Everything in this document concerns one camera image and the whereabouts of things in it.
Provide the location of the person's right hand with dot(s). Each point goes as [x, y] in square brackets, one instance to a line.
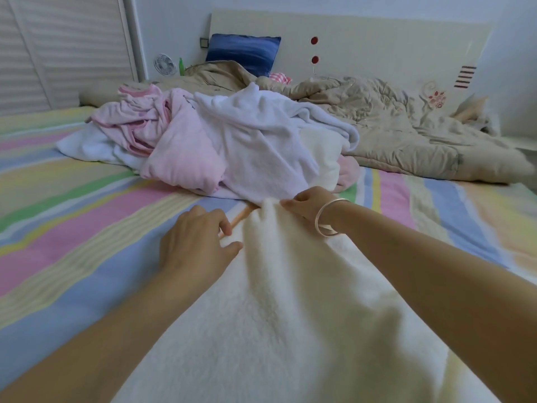
[312, 207]

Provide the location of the person's left hand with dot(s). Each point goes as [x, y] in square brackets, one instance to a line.
[197, 247]

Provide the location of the cream fleece blanket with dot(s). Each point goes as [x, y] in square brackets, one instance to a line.
[323, 159]

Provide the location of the cream white towel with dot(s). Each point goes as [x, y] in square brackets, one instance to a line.
[294, 331]

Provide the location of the person's right forearm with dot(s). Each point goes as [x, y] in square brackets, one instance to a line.
[445, 298]

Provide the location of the person's left forearm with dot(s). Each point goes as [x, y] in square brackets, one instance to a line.
[92, 356]

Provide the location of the striped pastel bed sheet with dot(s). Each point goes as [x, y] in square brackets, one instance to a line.
[84, 230]

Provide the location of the beige quilt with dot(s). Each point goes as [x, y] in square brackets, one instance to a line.
[403, 130]

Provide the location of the pink patterned pillow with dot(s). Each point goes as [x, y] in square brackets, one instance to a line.
[280, 78]

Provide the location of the blue pillow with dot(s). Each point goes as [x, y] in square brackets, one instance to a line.
[243, 53]

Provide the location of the white headboard with red dots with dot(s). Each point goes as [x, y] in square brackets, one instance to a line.
[377, 50]

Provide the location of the green bottle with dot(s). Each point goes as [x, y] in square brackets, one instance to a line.
[182, 67]

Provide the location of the small white desk fan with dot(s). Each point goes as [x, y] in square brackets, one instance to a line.
[164, 64]

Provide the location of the cream plush toy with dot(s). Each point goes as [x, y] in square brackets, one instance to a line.
[474, 111]

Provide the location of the white nightstand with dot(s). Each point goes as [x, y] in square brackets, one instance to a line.
[522, 142]

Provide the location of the wall switch plate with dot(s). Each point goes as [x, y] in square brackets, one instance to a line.
[203, 42]

